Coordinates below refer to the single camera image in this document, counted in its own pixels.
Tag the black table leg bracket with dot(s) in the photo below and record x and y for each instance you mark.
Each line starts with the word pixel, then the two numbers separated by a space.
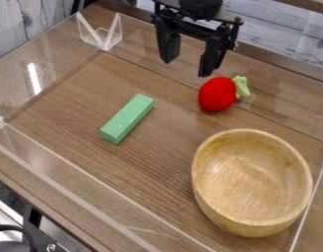
pixel 44 243

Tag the green rectangular block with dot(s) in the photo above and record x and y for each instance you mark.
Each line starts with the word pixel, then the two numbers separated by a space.
pixel 127 118

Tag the red plush strawberry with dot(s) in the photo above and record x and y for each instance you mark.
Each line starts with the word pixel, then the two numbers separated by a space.
pixel 221 92

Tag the clear acrylic tray walls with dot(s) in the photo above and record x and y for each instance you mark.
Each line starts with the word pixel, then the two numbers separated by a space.
pixel 123 196

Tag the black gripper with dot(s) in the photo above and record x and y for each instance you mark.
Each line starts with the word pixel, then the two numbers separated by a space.
pixel 203 20

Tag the wooden bowl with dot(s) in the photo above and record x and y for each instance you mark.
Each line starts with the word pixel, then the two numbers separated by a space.
pixel 251 182

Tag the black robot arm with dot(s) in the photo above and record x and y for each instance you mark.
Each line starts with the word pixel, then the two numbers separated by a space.
pixel 199 19

